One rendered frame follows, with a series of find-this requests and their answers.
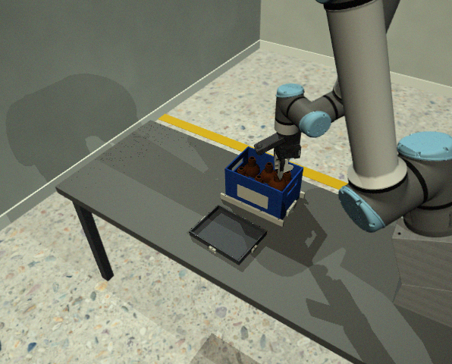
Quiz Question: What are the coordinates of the dark blue crate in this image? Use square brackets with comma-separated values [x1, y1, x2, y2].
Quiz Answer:
[224, 146, 301, 220]

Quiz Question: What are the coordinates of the cream flat bar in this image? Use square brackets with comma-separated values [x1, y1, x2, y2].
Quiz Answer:
[209, 191, 305, 253]

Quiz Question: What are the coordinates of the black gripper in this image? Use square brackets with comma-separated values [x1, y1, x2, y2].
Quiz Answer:
[274, 130, 301, 180]

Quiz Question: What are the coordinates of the brown glass bottle with blue label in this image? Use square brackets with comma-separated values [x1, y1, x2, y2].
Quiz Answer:
[268, 171, 287, 191]

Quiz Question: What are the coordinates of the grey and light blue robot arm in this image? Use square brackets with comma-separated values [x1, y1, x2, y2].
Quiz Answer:
[275, 0, 452, 237]

